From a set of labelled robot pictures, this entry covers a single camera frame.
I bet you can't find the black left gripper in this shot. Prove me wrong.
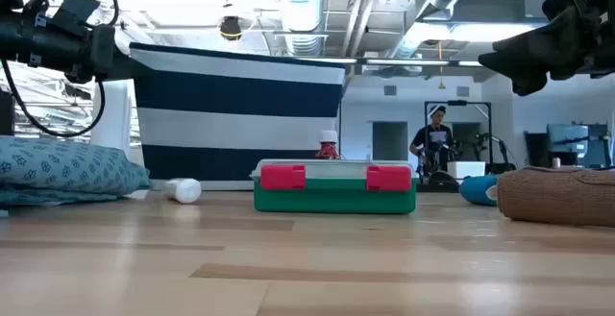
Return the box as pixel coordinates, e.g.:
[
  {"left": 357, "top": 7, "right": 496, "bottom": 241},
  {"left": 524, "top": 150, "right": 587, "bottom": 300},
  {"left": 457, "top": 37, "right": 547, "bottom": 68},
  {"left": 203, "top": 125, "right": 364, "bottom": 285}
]
[{"left": 28, "top": 12, "right": 138, "bottom": 85}]

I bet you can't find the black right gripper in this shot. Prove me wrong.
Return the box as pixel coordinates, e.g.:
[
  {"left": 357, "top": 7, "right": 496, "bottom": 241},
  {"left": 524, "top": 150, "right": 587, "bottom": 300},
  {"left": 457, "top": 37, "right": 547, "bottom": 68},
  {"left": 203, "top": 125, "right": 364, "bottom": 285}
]
[{"left": 478, "top": 0, "right": 615, "bottom": 97}]

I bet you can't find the white plastic bottle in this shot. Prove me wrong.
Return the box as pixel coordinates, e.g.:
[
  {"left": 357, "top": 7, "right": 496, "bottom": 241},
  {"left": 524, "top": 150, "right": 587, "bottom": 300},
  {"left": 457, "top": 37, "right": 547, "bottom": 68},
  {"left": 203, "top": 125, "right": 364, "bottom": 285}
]
[{"left": 162, "top": 177, "right": 203, "bottom": 206}]

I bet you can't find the pink round container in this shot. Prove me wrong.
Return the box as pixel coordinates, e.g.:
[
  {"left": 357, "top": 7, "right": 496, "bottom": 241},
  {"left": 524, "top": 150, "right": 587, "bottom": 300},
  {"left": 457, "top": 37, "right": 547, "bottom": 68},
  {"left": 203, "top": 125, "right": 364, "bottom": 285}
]
[{"left": 497, "top": 164, "right": 615, "bottom": 229}]

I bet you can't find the blue bandage roll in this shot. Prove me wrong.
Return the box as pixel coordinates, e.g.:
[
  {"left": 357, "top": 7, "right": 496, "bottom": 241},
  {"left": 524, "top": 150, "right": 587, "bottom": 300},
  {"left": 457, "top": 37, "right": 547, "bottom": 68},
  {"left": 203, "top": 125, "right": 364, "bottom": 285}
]
[{"left": 458, "top": 174, "right": 501, "bottom": 207}]

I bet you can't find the red bottle with white cap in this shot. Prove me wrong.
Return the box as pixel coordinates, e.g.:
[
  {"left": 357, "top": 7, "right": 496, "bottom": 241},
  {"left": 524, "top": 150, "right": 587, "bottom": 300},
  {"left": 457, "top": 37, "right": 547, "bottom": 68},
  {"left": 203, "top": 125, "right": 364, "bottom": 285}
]
[{"left": 314, "top": 130, "right": 341, "bottom": 160}]

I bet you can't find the grey-green packet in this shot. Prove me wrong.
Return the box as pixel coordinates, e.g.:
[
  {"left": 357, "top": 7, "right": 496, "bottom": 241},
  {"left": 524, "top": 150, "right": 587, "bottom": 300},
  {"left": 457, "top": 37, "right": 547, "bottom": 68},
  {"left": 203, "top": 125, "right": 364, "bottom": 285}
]
[{"left": 249, "top": 158, "right": 418, "bottom": 215}]

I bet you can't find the navy white striped fabric basket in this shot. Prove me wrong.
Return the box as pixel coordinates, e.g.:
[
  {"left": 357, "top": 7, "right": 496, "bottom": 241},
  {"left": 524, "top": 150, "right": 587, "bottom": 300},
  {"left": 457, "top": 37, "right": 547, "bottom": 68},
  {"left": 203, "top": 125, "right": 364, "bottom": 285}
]
[{"left": 128, "top": 41, "right": 347, "bottom": 192}]

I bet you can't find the computer monitor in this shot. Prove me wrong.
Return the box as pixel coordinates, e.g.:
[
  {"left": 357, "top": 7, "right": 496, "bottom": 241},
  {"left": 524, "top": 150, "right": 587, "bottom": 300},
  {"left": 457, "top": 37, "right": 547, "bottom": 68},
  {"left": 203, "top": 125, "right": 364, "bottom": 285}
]
[{"left": 546, "top": 122, "right": 611, "bottom": 168}]

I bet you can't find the blue patterned folded cloth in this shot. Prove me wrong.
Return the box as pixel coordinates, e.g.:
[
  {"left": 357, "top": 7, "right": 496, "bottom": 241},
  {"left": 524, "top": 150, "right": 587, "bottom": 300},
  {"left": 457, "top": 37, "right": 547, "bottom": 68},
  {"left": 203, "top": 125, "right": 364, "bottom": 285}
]
[{"left": 0, "top": 135, "right": 153, "bottom": 209}]

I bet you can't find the ceiling strip light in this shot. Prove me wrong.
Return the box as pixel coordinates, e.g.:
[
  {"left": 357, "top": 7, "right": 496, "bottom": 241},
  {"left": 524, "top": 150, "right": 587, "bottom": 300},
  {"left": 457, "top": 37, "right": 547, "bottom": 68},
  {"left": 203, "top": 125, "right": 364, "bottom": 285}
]
[{"left": 364, "top": 59, "right": 451, "bottom": 66}]

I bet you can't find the person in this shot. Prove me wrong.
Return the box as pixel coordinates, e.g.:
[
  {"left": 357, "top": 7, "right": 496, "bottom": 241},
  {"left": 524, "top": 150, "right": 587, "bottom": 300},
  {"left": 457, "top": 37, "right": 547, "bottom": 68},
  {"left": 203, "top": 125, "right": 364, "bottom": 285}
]
[{"left": 408, "top": 104, "right": 456, "bottom": 185}]

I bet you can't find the white box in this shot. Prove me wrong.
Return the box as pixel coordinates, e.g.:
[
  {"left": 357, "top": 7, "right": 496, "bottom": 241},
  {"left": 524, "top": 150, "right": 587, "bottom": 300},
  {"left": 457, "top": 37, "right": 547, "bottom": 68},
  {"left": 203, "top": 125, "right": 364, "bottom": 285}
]
[{"left": 446, "top": 160, "right": 486, "bottom": 181}]

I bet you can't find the dark grey door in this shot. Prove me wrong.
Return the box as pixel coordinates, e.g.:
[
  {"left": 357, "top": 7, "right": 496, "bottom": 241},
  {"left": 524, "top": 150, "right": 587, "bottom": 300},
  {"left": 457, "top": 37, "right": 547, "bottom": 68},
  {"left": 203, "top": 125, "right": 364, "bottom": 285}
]
[{"left": 372, "top": 121, "right": 409, "bottom": 161}]

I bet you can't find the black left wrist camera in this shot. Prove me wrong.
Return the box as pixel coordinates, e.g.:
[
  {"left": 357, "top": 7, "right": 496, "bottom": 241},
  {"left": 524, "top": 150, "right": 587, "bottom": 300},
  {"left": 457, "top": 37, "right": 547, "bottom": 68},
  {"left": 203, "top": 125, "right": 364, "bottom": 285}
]
[{"left": 51, "top": 0, "right": 101, "bottom": 34}]

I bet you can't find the yellow hanging cord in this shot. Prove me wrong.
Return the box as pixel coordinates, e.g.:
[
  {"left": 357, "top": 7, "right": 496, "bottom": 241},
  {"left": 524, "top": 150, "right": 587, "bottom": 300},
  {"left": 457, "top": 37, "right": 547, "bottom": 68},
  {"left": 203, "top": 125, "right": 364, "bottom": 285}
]
[{"left": 436, "top": 41, "right": 447, "bottom": 90}]

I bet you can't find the black table frame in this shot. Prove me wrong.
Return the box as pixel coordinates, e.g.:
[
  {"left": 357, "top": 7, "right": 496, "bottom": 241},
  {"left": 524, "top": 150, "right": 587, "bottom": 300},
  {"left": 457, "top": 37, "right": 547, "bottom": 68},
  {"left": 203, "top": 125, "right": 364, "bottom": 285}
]
[{"left": 416, "top": 183, "right": 462, "bottom": 194}]

